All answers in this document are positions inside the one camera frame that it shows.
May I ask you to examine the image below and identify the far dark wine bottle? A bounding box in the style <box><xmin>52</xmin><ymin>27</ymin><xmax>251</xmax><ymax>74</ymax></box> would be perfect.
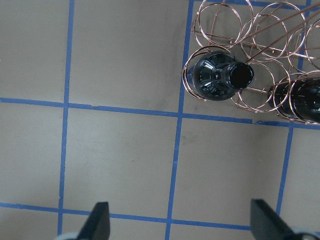
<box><xmin>268</xmin><ymin>77</ymin><xmax>320</xmax><ymax>123</ymax></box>

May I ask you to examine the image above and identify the copper wire bottle basket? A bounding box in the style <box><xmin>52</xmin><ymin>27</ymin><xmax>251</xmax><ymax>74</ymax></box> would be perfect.
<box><xmin>181</xmin><ymin>0</ymin><xmax>320</xmax><ymax>125</ymax></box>

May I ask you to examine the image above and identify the near dark wine bottle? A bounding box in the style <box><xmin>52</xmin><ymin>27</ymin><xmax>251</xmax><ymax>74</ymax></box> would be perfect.
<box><xmin>192</xmin><ymin>51</ymin><xmax>255</xmax><ymax>101</ymax></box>

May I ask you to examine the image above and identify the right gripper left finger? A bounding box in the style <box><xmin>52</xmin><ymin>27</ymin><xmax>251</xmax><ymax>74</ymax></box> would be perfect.
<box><xmin>76</xmin><ymin>202</ymin><xmax>111</xmax><ymax>240</ymax></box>

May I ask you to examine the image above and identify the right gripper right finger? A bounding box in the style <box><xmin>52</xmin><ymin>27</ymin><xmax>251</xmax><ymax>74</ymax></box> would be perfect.
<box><xmin>250</xmin><ymin>199</ymin><xmax>295</xmax><ymax>240</ymax></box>

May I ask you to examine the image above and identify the dark wine bottle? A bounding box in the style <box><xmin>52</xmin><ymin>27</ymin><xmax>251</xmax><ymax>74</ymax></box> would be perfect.
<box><xmin>268</xmin><ymin>77</ymin><xmax>320</xmax><ymax>123</ymax></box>
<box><xmin>192</xmin><ymin>51</ymin><xmax>255</xmax><ymax>101</ymax></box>

